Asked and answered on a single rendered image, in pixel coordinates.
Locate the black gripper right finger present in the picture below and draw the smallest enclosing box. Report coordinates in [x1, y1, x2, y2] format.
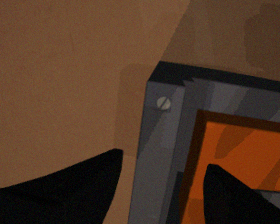
[203, 164, 280, 224]

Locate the orange l-shaped part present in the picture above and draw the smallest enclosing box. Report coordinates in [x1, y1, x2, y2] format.
[179, 109, 280, 224]

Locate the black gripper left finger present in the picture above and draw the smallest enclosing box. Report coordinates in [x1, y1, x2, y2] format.
[0, 148, 123, 224]

